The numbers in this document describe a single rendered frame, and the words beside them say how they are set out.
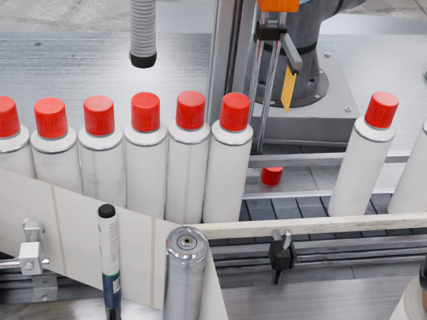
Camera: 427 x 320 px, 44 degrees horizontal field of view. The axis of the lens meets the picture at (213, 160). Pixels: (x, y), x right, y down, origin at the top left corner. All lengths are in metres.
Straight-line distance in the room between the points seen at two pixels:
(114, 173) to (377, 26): 1.00
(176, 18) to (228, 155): 0.77
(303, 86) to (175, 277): 0.57
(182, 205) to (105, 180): 0.11
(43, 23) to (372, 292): 2.71
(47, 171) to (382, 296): 0.44
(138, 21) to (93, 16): 2.60
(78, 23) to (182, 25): 1.88
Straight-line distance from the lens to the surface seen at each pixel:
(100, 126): 0.60
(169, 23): 1.34
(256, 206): 0.78
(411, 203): 0.79
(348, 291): 0.72
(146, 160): 0.63
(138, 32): 0.66
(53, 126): 0.60
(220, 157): 0.64
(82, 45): 1.24
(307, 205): 0.80
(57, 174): 0.63
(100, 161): 0.62
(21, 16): 3.28
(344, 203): 0.76
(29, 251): 0.55
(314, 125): 0.96
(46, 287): 0.75
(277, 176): 0.88
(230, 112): 0.61
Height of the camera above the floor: 1.43
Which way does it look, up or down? 41 degrees down
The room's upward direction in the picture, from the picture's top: 6 degrees clockwise
